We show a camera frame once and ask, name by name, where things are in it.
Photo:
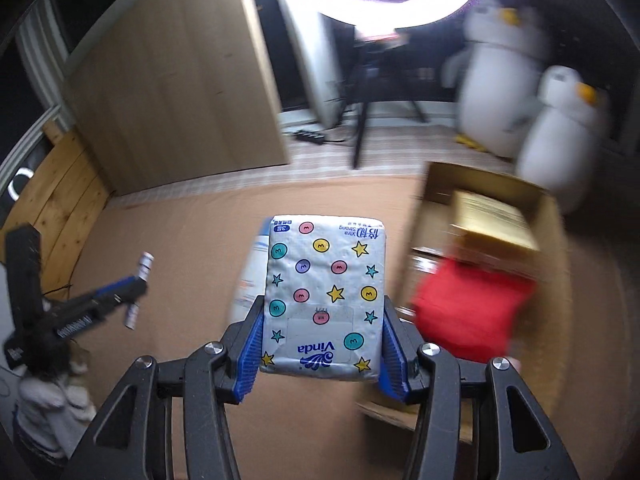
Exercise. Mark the black tripod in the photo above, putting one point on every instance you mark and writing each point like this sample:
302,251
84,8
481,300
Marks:
362,110

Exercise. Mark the red fabric pouch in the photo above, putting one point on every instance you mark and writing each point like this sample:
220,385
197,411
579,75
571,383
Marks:
470,305

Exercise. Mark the cardboard box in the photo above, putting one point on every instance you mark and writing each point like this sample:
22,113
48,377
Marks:
550,310

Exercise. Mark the white plush toy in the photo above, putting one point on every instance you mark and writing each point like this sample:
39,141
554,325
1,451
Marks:
45,400

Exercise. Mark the small penguin plush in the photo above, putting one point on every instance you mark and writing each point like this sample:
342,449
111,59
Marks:
560,145

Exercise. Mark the black power strip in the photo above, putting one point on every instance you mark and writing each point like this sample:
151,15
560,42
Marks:
307,137

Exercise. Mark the sliced bread packet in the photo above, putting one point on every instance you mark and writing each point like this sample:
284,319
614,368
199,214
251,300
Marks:
495,225

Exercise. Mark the dotted tissue pack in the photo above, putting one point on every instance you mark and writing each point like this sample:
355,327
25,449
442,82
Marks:
325,285

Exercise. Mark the white lotion bottle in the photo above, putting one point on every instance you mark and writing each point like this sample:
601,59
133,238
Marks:
250,280

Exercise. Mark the pine plank headboard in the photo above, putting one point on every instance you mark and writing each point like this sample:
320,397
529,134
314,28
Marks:
60,200

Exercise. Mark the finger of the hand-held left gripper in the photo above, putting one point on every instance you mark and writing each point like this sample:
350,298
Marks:
122,292

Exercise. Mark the checked bed sheet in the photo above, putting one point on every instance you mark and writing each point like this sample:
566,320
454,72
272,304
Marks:
390,147

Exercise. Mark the large penguin plush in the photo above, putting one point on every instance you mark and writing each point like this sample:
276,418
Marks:
495,85

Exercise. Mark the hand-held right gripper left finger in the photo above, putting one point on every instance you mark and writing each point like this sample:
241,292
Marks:
250,355

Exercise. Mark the large light wooden board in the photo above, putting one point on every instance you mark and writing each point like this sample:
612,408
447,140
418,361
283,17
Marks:
175,85

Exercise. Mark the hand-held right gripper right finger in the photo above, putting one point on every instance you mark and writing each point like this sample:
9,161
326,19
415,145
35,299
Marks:
392,355

